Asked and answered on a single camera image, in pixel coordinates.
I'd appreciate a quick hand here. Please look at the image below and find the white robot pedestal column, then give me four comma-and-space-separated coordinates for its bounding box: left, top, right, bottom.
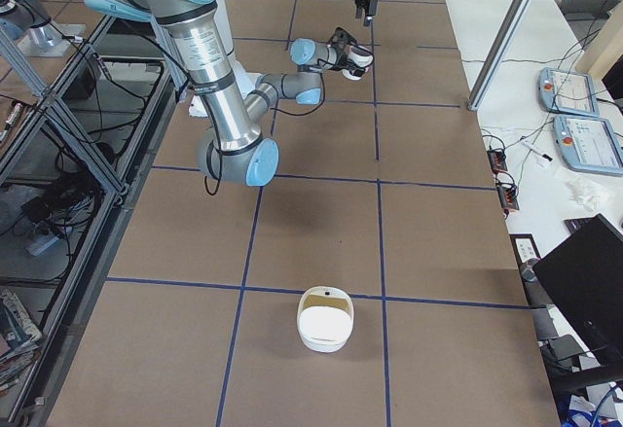
174, 0, 258, 126

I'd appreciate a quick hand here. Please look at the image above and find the upper orange black electronics box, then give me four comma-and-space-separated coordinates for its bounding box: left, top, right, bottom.
487, 149, 507, 173

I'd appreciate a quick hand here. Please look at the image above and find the white oval bowl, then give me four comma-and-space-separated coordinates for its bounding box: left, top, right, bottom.
296, 286, 354, 353

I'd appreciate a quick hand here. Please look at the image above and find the lower orange black electronics box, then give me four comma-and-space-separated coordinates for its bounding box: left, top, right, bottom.
495, 180, 520, 213

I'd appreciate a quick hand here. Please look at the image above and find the aluminium frame post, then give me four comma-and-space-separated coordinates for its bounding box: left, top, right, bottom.
467, 0, 531, 112

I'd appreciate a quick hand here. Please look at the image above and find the teach pendant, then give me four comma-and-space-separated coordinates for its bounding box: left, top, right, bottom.
537, 68, 600, 117
553, 114, 622, 177

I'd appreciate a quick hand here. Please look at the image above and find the black monitor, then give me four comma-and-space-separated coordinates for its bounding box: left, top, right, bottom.
533, 214, 622, 365

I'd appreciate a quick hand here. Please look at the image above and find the white mug with handle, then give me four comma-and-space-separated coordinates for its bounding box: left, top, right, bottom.
342, 46, 374, 81

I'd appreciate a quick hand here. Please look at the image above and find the orange black electronics box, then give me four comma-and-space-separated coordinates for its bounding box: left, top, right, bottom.
487, 149, 507, 173
495, 180, 520, 213

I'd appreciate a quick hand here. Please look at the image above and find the lower teach pendant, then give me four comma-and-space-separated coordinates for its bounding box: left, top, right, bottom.
553, 114, 622, 177

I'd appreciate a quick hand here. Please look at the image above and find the crumpled white tissue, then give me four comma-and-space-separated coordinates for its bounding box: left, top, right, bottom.
565, 178, 612, 211

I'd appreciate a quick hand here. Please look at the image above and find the upper teach pendant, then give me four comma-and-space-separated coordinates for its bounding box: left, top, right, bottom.
537, 68, 600, 117

